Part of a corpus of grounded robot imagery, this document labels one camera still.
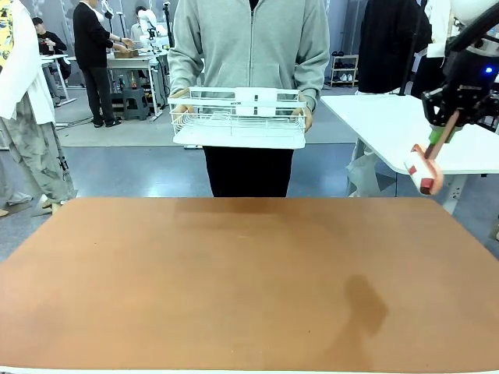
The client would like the wooden shoe rack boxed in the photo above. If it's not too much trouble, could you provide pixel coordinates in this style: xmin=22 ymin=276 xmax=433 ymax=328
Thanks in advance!
xmin=329 ymin=54 xmax=360 ymax=88

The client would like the person's left forearm grey sleeve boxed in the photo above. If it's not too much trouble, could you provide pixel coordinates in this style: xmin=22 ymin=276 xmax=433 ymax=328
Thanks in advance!
xmin=296 ymin=50 xmax=331 ymax=113

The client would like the white cutlery holder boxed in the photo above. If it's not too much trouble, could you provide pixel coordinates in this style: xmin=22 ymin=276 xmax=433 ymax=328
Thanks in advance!
xmin=234 ymin=87 xmax=279 ymax=118

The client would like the person's left hand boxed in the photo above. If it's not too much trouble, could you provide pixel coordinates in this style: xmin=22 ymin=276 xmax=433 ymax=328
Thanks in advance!
xmin=291 ymin=101 xmax=314 ymax=133

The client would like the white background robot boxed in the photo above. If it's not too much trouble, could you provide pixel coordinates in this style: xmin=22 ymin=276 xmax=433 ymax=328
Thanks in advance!
xmin=134 ymin=5 xmax=168 ymax=51

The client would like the person in long black coat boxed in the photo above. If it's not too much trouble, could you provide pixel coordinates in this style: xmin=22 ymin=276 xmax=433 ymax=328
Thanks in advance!
xmin=357 ymin=0 xmax=434 ymax=95

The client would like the seated person in black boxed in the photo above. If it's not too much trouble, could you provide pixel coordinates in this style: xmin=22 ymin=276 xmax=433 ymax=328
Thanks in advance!
xmin=31 ymin=16 xmax=73 ymax=81

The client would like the white side table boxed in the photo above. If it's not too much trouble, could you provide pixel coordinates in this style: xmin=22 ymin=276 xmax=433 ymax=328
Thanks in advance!
xmin=320 ymin=93 xmax=499 ymax=216

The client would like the person in white jacket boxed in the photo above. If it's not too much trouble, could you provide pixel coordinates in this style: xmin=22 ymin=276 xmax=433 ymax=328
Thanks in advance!
xmin=410 ymin=0 xmax=462 ymax=99

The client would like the person in grey hoodie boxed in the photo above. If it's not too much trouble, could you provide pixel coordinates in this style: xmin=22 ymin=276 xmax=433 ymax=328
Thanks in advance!
xmin=167 ymin=0 xmax=331 ymax=198

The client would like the white bag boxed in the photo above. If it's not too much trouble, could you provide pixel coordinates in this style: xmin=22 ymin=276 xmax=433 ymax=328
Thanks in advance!
xmin=345 ymin=152 xmax=382 ymax=198

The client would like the black right arm cable sleeve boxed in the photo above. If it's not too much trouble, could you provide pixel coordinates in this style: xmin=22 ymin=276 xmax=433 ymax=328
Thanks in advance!
xmin=444 ymin=2 xmax=499 ymax=54

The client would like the person in yellow print jacket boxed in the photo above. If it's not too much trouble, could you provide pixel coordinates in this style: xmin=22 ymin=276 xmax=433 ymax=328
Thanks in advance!
xmin=0 ymin=0 xmax=80 ymax=217

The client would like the black tripod stand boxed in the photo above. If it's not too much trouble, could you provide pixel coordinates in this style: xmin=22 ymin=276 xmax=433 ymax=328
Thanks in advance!
xmin=162 ymin=1 xmax=176 ymax=48

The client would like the person's right forearm grey sleeve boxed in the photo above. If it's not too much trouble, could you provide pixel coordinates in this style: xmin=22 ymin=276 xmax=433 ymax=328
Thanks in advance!
xmin=167 ymin=46 xmax=204 ymax=97

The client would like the person's right hand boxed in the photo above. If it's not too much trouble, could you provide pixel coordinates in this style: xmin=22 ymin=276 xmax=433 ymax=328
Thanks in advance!
xmin=170 ymin=88 xmax=196 ymax=122

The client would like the grey step stool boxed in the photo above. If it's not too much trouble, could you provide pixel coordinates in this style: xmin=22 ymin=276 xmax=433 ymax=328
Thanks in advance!
xmin=122 ymin=88 xmax=151 ymax=122

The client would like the small white background desk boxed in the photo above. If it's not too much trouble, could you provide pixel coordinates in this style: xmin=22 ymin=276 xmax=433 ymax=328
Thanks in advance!
xmin=38 ymin=53 xmax=78 ymax=107

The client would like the white wire dish rack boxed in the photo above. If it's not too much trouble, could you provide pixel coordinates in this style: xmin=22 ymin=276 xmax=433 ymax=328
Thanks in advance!
xmin=168 ymin=86 xmax=309 ymax=150

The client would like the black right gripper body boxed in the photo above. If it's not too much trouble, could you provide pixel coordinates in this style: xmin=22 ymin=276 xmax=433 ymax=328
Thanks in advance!
xmin=422 ymin=49 xmax=499 ymax=128

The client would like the standing person in black coat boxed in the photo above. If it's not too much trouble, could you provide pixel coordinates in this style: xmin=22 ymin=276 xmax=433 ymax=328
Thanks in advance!
xmin=73 ymin=0 xmax=136 ymax=129

